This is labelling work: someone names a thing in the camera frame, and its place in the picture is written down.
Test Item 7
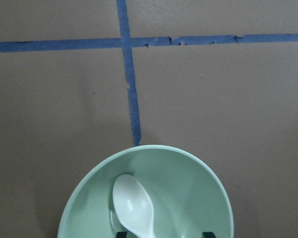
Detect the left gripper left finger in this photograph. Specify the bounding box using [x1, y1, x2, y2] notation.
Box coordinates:
[116, 232, 127, 238]

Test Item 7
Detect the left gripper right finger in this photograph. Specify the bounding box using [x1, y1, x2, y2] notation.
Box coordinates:
[202, 232, 215, 238]

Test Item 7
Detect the white plastic spoon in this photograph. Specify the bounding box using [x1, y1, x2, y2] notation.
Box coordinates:
[112, 174, 155, 238]

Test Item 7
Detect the green bowl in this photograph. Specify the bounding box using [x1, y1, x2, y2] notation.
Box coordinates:
[58, 145, 234, 238]

